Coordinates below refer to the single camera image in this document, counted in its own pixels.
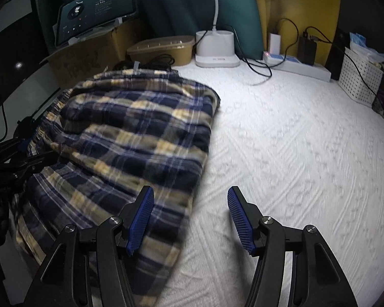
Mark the blue plaid shirt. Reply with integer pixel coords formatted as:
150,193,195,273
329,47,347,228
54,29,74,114
14,70,222,307

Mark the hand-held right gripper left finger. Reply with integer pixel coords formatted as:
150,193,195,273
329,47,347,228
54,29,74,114
26,185,155,307

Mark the brown cardboard box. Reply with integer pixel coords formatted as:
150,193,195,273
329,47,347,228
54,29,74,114
40,22,139,89

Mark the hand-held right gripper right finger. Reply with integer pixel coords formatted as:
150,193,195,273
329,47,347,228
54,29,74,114
227,185,358,307

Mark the white tablet stand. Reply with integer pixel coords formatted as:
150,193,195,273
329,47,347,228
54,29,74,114
67,18,124,46

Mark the blue plastic bag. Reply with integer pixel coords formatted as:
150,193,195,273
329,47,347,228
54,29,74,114
349,32,384,65

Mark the black adapter cable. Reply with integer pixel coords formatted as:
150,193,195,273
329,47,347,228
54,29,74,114
303,26,380,98

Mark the black upright panel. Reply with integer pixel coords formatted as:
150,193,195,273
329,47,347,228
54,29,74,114
326,29,348,81

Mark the bundled black cable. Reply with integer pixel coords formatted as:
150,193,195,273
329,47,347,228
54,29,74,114
115,55,177,71

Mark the black power adapter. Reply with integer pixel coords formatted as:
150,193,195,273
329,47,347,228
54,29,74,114
297,37,317,66

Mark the white charger plug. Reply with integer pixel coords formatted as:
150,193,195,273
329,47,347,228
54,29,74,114
269,33,282,55

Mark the black charger cable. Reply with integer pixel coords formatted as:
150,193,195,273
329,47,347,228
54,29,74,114
239,18,300,86

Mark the brown food container with lid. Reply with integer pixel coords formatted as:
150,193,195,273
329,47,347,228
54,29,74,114
126,36,196,66

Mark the tablet with dark screen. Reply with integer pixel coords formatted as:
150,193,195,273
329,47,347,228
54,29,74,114
55,0,138,47

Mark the yellow curtain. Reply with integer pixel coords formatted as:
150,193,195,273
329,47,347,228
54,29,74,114
250,0,342,62

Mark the white power strip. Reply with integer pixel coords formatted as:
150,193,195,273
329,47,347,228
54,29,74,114
263,51,332,82

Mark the white perforated plastic basket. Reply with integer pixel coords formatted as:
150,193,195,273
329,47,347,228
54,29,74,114
337,47,384,108

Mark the green curtain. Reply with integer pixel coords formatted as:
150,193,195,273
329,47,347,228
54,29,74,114
32,0,265,62

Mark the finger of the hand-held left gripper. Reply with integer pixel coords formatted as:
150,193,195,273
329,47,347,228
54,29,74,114
0,137,31,167
0,151,60,193

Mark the white desk lamp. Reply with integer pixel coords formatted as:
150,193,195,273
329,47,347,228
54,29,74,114
195,0,241,69

